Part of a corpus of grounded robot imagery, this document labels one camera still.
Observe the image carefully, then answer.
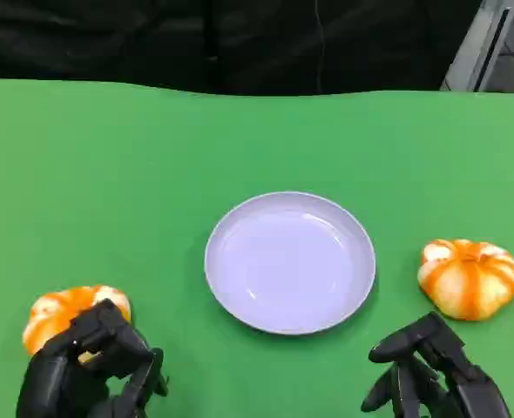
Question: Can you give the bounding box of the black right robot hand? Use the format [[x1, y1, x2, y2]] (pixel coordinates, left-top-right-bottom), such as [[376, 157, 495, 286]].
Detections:
[[361, 311, 513, 418]]

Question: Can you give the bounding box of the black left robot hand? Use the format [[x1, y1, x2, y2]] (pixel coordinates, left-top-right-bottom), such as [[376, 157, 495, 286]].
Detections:
[[16, 298, 170, 418]]

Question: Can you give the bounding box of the orange and white bread roll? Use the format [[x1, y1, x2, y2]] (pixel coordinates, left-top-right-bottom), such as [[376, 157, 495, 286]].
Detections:
[[416, 238, 514, 322], [21, 285, 132, 356]]

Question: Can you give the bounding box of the lilac plate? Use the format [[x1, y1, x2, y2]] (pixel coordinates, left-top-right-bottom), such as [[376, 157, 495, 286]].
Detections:
[[204, 190, 376, 336]]

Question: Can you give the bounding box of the green table cloth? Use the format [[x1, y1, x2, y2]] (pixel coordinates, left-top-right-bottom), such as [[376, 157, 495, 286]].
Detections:
[[0, 78, 514, 418]]

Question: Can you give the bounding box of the black fabric backdrop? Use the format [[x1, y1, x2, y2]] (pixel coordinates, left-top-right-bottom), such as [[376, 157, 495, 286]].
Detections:
[[0, 0, 487, 97]]

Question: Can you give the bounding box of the silver metal frame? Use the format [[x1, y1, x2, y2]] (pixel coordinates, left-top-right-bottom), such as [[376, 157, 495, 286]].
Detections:
[[439, 0, 514, 92]]

